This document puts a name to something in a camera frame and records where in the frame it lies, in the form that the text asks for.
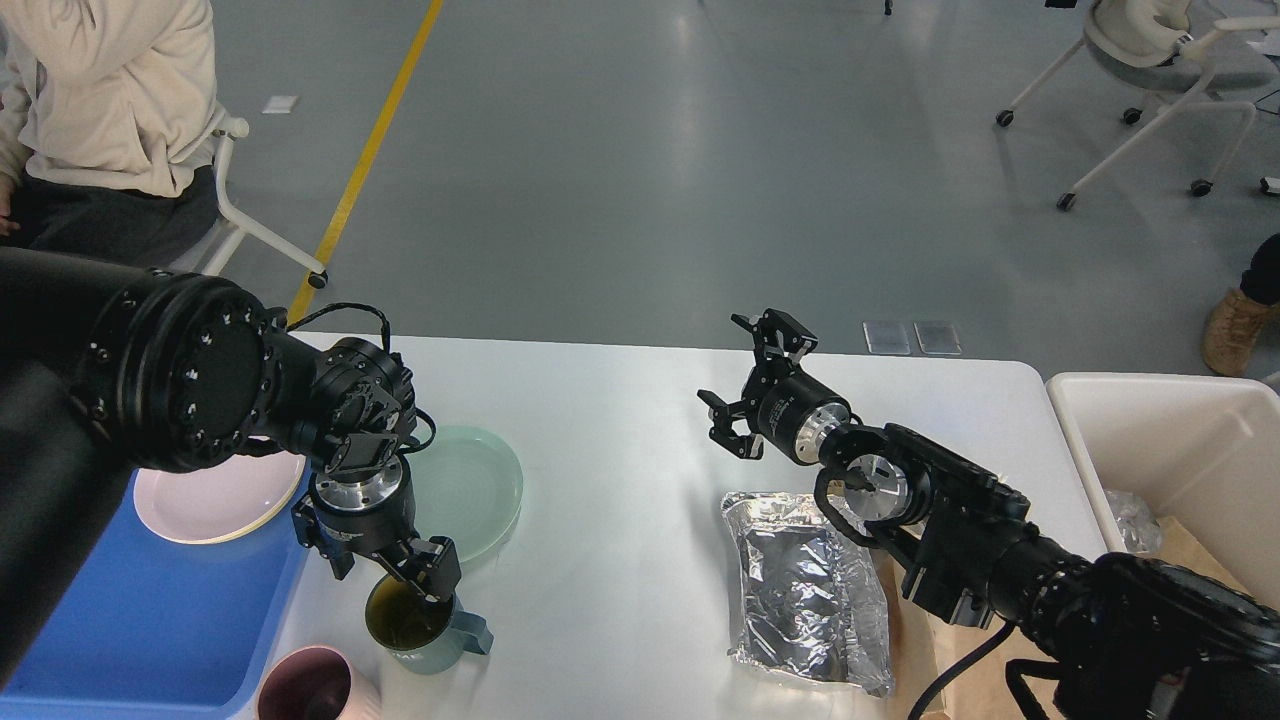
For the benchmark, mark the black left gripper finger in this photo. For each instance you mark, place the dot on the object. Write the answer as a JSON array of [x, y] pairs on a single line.
[[431, 566], [311, 533]]

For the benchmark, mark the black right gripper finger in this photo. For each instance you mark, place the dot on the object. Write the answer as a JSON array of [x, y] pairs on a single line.
[[779, 341], [723, 419]]

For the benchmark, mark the white chair near person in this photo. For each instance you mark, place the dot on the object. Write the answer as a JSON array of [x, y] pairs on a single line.
[[212, 253]]

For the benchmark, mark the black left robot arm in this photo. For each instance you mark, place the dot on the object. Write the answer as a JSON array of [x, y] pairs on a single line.
[[108, 369]]

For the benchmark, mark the white office chair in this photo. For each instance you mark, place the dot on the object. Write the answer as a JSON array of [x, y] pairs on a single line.
[[1181, 61]]

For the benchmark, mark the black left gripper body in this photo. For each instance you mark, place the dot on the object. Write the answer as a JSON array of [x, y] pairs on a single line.
[[368, 515]]

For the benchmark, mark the floor socket plate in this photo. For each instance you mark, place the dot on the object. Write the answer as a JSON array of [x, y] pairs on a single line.
[[938, 339], [887, 338]]

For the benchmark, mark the dark green ceramic mug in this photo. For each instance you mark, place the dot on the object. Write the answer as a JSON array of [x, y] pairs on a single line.
[[426, 637]]

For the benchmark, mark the green ceramic plate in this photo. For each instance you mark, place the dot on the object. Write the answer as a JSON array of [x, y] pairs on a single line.
[[468, 486]]

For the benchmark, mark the person in black clothes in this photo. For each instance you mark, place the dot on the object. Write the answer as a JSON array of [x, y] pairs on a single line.
[[1260, 281]]

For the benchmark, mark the pink ceramic mug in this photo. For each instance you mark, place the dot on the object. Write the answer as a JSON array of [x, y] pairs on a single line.
[[316, 682]]

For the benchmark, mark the blue plastic tray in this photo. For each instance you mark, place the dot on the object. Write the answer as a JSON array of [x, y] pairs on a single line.
[[152, 629]]

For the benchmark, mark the person in cream sweater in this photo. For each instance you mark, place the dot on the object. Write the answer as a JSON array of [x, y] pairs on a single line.
[[106, 135]]

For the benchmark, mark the white plastic bin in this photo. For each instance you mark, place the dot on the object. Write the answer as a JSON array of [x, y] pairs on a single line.
[[1202, 450]]

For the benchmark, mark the silver foil bag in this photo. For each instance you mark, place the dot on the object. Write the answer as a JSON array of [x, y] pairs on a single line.
[[810, 602]]

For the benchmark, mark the left floor socket plate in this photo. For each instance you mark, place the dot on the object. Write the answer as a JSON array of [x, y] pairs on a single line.
[[887, 338]]

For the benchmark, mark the brown boot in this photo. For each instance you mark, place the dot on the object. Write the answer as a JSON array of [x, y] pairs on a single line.
[[1231, 333]]

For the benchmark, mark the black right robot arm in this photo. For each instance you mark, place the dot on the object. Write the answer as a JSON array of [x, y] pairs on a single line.
[[1122, 637]]

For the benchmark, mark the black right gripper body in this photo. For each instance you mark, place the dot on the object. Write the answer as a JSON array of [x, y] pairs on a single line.
[[796, 414]]

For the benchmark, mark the pink ceramic plate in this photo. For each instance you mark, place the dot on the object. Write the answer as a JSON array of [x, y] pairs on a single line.
[[216, 505]]

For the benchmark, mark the right floor socket plate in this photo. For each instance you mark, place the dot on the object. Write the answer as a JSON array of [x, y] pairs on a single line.
[[938, 339]]

